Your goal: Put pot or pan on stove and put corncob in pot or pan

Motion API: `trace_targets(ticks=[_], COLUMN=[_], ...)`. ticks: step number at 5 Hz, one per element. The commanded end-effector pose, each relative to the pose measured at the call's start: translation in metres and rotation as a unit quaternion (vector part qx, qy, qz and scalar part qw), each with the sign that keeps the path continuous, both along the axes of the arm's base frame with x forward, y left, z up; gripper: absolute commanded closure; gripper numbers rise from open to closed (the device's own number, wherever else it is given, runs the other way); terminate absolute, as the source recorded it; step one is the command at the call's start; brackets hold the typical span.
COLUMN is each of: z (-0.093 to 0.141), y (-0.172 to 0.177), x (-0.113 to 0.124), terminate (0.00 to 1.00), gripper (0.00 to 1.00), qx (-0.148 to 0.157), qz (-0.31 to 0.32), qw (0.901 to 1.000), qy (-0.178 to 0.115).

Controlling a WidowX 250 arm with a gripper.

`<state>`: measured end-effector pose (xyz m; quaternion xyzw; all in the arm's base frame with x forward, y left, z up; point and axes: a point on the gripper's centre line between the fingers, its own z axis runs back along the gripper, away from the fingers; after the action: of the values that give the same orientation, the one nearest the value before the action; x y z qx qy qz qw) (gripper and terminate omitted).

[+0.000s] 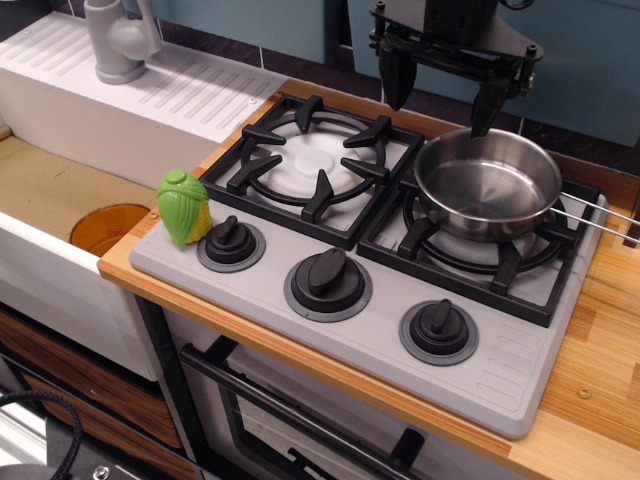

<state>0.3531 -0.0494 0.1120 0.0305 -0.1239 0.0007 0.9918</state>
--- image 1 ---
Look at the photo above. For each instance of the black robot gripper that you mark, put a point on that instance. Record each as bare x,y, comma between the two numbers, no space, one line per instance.
468,39

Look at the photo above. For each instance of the black middle stove knob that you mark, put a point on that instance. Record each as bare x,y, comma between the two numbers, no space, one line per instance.
328,287

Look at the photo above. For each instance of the black left stove knob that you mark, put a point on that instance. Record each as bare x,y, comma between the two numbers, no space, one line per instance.
231,246

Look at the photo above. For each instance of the stainless steel pan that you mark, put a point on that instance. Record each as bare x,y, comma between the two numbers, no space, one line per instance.
495,188

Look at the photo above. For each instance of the black burner grate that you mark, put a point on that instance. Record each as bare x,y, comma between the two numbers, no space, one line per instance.
532,277
307,172

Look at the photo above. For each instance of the wooden lower drawer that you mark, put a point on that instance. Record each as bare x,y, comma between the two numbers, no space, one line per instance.
145,455

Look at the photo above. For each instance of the black left burner grate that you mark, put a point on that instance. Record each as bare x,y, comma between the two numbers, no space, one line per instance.
307,172

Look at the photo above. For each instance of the white toy sink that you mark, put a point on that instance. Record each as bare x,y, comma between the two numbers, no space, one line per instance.
71,144

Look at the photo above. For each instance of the black stove knob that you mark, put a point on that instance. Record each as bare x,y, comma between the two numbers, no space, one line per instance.
439,333
328,287
231,246

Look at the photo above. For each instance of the grey toy faucet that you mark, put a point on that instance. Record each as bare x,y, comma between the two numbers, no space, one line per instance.
121,45

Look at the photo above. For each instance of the green yellow toy corncob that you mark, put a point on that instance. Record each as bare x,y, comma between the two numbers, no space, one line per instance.
183,207

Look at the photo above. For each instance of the grey toy stove top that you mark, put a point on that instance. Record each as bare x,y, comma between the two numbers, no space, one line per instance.
499,387

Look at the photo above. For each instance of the wooden drawer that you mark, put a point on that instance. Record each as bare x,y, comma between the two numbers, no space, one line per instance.
134,398
145,455

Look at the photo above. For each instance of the wooden upper drawer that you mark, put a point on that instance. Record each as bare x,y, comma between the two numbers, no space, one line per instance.
134,398

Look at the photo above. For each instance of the black right burner grate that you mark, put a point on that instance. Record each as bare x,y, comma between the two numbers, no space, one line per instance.
532,277

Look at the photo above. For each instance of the black right stove knob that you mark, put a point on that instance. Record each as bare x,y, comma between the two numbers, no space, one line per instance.
439,333

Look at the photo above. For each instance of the toy oven door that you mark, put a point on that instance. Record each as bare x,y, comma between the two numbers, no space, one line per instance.
282,424

